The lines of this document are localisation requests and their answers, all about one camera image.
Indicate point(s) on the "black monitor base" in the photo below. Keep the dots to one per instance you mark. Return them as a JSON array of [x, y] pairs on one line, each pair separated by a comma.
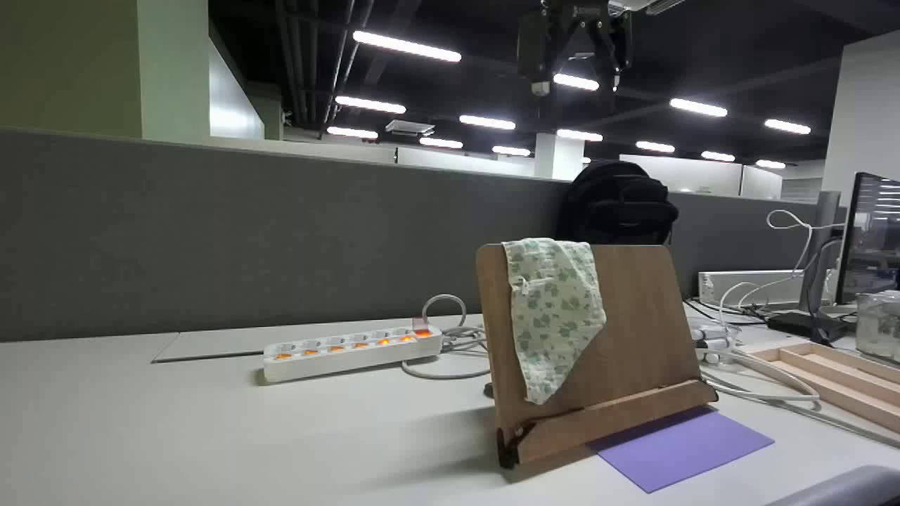
[[811, 327]]

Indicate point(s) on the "white rectangular box device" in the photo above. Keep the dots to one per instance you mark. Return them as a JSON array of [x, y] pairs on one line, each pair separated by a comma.
[[749, 288]]

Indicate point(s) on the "black backpack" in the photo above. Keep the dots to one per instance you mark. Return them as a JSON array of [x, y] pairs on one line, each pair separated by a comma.
[[616, 205]]

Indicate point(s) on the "light wooden tray frame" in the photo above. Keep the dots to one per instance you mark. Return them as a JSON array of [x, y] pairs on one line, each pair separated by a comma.
[[832, 375]]

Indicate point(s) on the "white green floral cloth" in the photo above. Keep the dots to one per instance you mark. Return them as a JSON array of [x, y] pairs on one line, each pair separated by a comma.
[[551, 312]]

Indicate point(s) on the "grey partition panel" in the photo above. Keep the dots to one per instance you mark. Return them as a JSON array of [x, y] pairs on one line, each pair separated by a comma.
[[233, 234]]

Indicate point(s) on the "grey monitor stand post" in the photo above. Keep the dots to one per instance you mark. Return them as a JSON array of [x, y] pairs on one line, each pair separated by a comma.
[[821, 255]]

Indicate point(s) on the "grey rounded object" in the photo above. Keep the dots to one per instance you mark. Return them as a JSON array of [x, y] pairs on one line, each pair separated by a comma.
[[845, 489]]

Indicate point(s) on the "clear plastic box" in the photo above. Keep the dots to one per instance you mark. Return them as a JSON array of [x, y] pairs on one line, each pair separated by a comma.
[[881, 327]]

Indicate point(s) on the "black computer monitor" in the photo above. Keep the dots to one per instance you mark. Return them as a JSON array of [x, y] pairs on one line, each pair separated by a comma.
[[872, 240]]

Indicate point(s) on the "white power strip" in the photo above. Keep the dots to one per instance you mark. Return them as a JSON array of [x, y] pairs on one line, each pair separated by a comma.
[[351, 352]]

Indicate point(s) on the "purple paper sheet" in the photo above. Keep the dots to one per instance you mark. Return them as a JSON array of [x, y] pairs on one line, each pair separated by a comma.
[[682, 448]]

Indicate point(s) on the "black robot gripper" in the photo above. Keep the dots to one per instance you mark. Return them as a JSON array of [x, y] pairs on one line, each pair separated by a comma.
[[576, 14]]

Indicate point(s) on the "long ceiling light tube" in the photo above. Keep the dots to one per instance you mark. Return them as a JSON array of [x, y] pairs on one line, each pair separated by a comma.
[[405, 47]]

